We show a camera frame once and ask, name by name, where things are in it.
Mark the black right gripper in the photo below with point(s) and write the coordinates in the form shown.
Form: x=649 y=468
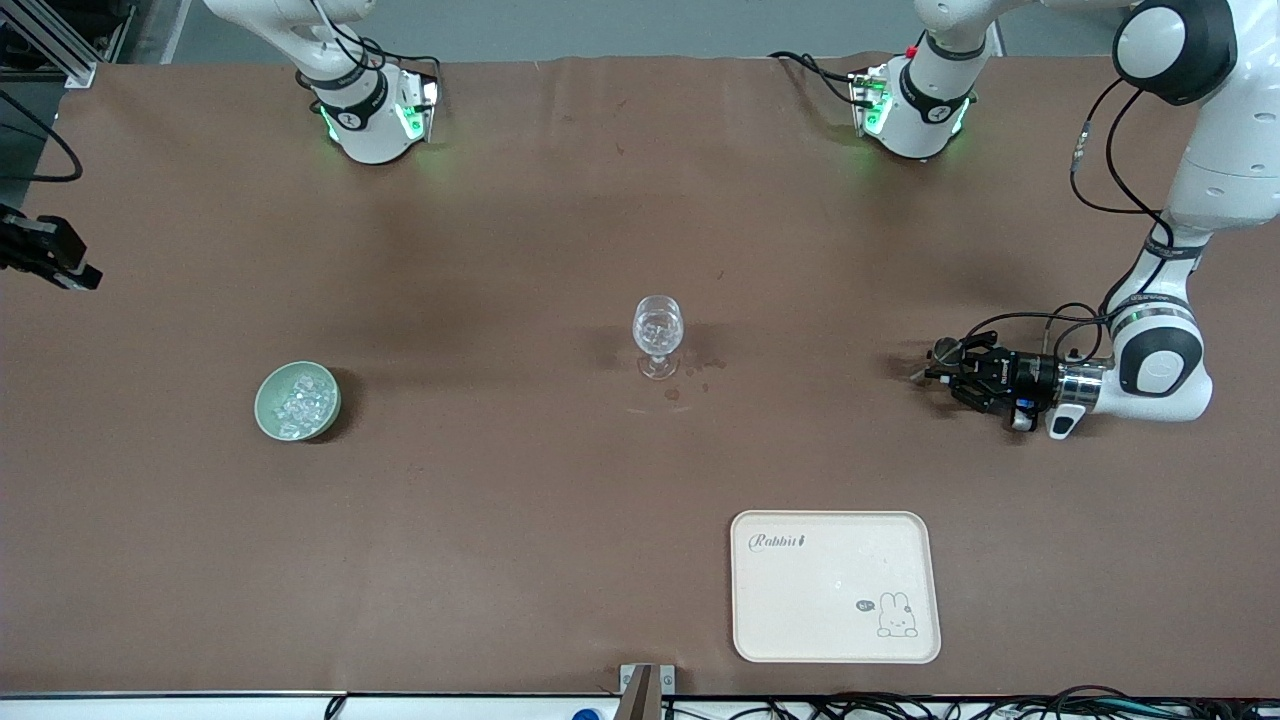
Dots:
x=38 y=248

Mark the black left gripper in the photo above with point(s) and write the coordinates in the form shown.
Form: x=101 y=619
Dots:
x=1022 y=376

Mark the steel double jigger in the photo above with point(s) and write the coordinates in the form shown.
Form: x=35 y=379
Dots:
x=919 y=374

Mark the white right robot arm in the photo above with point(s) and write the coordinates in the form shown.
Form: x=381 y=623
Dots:
x=360 y=125

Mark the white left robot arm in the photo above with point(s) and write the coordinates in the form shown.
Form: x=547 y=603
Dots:
x=1210 y=180

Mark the heap of clear ice cubes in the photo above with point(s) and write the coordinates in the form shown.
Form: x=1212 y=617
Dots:
x=305 y=400

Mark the clear wine glass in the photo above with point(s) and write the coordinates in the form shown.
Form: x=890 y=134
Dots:
x=657 y=325

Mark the green ceramic bowl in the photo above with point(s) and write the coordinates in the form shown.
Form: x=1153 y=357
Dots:
x=264 y=402

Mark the cream rabbit print tray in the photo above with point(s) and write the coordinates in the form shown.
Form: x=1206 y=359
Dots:
x=830 y=590

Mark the brown table mat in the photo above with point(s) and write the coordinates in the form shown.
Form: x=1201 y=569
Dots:
x=500 y=250

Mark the aluminium frame profile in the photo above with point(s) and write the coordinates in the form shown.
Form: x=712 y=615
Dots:
x=60 y=50

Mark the aluminium camera mount post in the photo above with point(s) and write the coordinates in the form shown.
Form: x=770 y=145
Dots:
x=645 y=700

